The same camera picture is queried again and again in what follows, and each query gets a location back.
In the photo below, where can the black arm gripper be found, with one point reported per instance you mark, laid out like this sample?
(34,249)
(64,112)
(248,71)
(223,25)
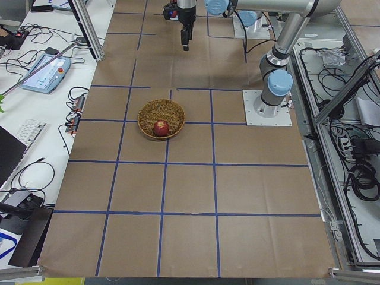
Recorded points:
(186,16)

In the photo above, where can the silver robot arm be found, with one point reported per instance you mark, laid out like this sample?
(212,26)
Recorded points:
(249,19)
(277,81)

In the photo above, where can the round wicker basket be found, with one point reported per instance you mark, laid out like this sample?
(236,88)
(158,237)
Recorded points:
(161,110)

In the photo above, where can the dark red apple in basket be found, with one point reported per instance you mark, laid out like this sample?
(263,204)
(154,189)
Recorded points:
(161,128)

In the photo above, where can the blue teach pendant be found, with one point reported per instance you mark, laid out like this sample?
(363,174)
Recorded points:
(46,80)

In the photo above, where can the white keyboard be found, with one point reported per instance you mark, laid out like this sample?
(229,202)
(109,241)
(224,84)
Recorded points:
(30,131)

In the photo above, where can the metal rod with green tip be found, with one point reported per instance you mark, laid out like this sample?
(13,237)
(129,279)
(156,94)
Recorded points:
(35,71)

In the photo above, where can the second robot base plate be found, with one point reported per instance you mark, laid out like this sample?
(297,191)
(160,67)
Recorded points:
(262,33)

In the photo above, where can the aluminium frame post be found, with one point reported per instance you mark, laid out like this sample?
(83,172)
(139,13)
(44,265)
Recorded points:
(85,24)

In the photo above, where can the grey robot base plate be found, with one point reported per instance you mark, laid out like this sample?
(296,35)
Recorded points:
(257,113)

